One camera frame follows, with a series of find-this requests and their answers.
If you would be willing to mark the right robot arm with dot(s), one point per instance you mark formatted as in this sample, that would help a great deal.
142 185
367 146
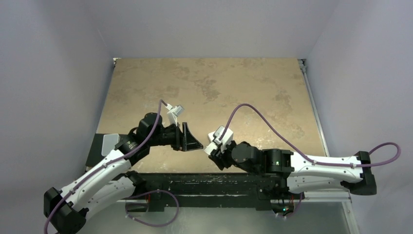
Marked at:
298 174

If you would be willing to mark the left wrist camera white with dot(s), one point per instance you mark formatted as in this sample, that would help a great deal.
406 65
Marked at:
174 112

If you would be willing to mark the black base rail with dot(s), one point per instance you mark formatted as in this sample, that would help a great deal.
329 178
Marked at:
213 190

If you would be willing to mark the red white remote control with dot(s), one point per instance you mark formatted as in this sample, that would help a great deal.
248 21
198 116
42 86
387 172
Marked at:
211 148

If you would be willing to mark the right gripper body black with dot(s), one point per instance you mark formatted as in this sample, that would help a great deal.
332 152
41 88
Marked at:
217 155

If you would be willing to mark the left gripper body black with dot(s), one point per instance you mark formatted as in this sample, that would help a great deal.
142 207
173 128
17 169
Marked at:
176 141

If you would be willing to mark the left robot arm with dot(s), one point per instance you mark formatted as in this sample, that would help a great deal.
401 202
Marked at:
112 179

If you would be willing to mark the white plastic box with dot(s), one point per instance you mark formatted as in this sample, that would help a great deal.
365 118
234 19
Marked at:
108 143

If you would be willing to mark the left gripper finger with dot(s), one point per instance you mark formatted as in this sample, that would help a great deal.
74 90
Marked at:
192 145
186 132

